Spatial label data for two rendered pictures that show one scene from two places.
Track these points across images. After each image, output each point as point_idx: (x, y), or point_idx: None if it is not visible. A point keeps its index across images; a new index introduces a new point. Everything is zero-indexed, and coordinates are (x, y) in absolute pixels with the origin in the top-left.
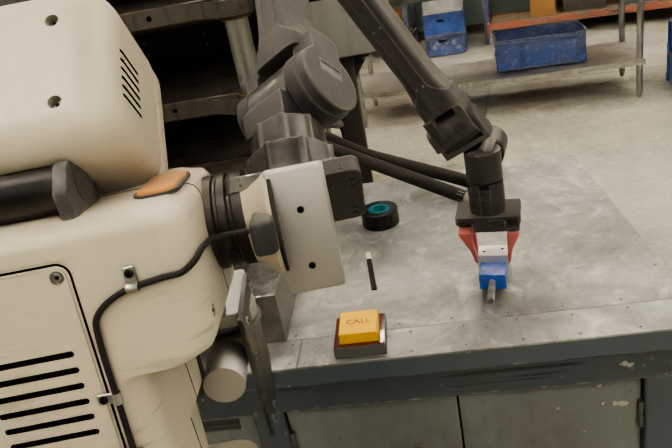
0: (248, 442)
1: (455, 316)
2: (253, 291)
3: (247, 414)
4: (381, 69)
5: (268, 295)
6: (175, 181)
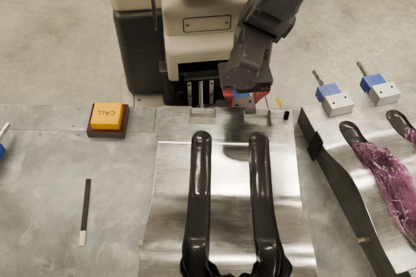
0: (166, 10)
1: (36, 135)
2: (179, 112)
3: None
4: None
5: (166, 106)
6: None
